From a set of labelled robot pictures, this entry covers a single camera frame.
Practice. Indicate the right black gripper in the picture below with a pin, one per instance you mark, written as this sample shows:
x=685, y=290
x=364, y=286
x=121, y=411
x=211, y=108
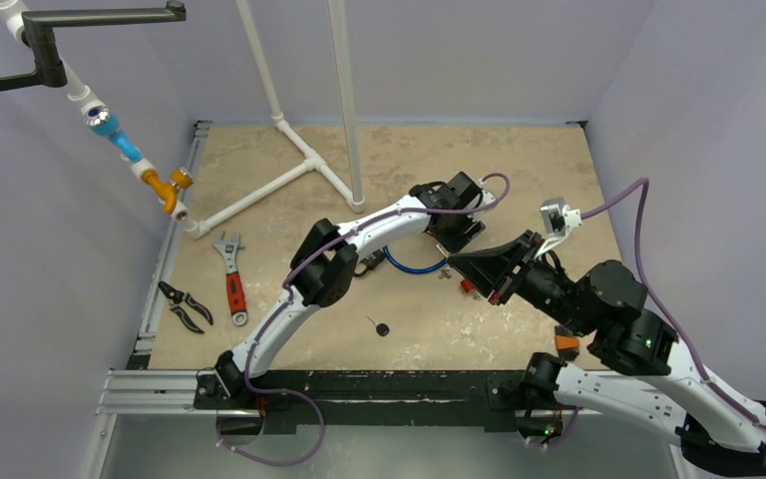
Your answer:
x=515, y=267

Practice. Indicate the orange pipe valve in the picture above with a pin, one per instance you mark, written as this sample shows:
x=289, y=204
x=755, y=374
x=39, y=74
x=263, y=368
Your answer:
x=168, y=192

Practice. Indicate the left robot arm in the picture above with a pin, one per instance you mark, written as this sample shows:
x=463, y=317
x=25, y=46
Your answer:
x=323, y=267

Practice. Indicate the black head key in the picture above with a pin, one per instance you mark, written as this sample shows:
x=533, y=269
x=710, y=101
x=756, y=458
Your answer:
x=381, y=328

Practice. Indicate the orange brush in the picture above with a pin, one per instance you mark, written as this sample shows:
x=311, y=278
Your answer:
x=567, y=345

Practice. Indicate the aluminium rail frame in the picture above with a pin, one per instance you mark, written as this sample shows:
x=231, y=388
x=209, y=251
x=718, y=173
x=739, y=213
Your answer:
x=141, y=389

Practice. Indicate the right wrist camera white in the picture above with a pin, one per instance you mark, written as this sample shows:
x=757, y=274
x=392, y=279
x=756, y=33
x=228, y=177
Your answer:
x=560, y=221

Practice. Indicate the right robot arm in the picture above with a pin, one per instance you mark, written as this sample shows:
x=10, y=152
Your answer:
x=648, y=378

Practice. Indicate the red handled wrench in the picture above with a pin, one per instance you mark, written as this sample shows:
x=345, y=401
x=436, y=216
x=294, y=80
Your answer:
x=228, y=248

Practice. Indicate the blue pipe valve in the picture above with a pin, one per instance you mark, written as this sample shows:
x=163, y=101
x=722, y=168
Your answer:
x=104, y=123

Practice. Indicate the black pliers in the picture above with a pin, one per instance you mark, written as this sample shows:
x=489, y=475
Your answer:
x=180, y=302

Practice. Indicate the black padlock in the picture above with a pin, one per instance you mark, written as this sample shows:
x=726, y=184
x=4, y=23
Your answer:
x=369, y=262

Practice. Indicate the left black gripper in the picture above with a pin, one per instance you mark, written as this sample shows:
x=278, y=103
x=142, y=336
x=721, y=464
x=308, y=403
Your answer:
x=468, y=229

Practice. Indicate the silver key bunch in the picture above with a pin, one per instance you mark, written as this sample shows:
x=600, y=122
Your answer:
x=445, y=272

